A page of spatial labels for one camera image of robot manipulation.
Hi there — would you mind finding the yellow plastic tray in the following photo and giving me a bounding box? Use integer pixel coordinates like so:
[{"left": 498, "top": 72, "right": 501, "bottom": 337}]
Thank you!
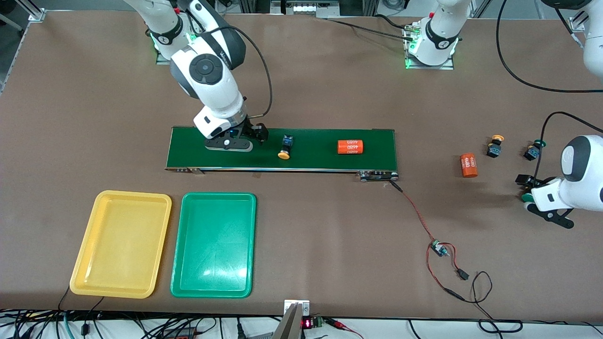
[{"left": 69, "top": 190, "right": 173, "bottom": 299}]

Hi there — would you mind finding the yellow push button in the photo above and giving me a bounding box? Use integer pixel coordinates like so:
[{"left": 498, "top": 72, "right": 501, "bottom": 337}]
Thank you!
[
  {"left": 277, "top": 134, "right": 295, "bottom": 161},
  {"left": 486, "top": 135, "right": 505, "bottom": 159}
]

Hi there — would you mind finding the black cable with inline box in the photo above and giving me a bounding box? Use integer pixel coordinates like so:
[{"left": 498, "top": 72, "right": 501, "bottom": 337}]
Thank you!
[{"left": 81, "top": 297, "right": 105, "bottom": 336}]

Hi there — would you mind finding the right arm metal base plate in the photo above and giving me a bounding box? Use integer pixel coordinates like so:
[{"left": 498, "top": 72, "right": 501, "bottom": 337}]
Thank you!
[{"left": 155, "top": 45, "right": 177, "bottom": 65}]

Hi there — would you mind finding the green push button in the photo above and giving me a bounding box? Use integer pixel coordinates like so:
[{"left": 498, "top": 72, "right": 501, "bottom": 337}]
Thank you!
[
  {"left": 523, "top": 139, "right": 547, "bottom": 161},
  {"left": 522, "top": 181, "right": 542, "bottom": 204}
]

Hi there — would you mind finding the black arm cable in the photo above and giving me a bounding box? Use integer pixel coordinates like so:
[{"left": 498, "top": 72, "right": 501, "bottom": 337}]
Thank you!
[
  {"left": 496, "top": 0, "right": 603, "bottom": 182},
  {"left": 203, "top": 24, "right": 274, "bottom": 119}
]

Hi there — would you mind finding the green plastic tray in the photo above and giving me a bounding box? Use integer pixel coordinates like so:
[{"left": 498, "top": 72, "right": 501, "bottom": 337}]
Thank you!
[{"left": 170, "top": 192, "right": 258, "bottom": 299}]

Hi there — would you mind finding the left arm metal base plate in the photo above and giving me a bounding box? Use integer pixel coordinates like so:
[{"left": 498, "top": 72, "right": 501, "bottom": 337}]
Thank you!
[{"left": 404, "top": 21, "right": 456, "bottom": 71}]

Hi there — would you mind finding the white light fixture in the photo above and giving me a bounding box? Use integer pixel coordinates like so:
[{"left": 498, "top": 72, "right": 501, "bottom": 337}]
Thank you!
[{"left": 270, "top": 0, "right": 341, "bottom": 19}]

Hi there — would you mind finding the red wire with black connector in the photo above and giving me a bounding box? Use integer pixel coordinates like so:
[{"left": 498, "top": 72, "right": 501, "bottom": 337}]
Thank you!
[{"left": 425, "top": 242, "right": 472, "bottom": 302}]

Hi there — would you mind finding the black power cable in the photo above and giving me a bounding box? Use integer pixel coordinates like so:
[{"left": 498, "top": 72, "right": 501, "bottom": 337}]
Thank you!
[
  {"left": 326, "top": 18, "right": 415, "bottom": 41},
  {"left": 375, "top": 14, "right": 414, "bottom": 32}
]

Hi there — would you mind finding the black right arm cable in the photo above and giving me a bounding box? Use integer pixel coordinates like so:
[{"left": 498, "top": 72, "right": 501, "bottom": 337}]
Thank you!
[{"left": 203, "top": 24, "right": 274, "bottom": 119}]

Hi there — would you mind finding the red black twisted wire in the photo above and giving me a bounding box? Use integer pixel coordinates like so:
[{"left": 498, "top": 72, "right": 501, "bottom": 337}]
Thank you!
[{"left": 389, "top": 180, "right": 439, "bottom": 243}]

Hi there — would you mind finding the orange 4680 cylinder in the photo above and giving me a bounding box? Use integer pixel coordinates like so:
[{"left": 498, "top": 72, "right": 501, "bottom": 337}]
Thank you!
[
  {"left": 337, "top": 139, "right": 364, "bottom": 155},
  {"left": 460, "top": 153, "right": 479, "bottom": 178}
]

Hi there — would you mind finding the thin black looped cable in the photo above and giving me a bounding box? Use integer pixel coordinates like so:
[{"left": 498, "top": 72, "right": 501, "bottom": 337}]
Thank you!
[{"left": 464, "top": 271, "right": 524, "bottom": 335}]

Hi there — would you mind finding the grey metal camera stand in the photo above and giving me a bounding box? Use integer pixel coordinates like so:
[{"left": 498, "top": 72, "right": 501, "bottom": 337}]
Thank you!
[{"left": 272, "top": 299, "right": 311, "bottom": 339}]

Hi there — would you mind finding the aluminium frame profile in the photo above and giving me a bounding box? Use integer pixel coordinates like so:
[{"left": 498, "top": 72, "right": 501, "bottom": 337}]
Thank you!
[
  {"left": 237, "top": 0, "right": 272, "bottom": 15},
  {"left": 471, "top": 0, "right": 493, "bottom": 19},
  {"left": 339, "top": 0, "right": 380, "bottom": 17}
]

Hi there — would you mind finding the red clip lead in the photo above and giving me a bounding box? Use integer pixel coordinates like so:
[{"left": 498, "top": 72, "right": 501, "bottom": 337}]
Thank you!
[{"left": 324, "top": 317, "right": 364, "bottom": 339}]

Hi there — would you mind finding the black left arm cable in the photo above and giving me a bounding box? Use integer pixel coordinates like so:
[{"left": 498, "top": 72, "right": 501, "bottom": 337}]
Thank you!
[{"left": 496, "top": 0, "right": 603, "bottom": 182}]

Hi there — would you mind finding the green conveyor belt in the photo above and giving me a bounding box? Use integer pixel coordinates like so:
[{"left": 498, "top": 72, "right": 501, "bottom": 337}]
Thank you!
[{"left": 165, "top": 126, "right": 400, "bottom": 182}]

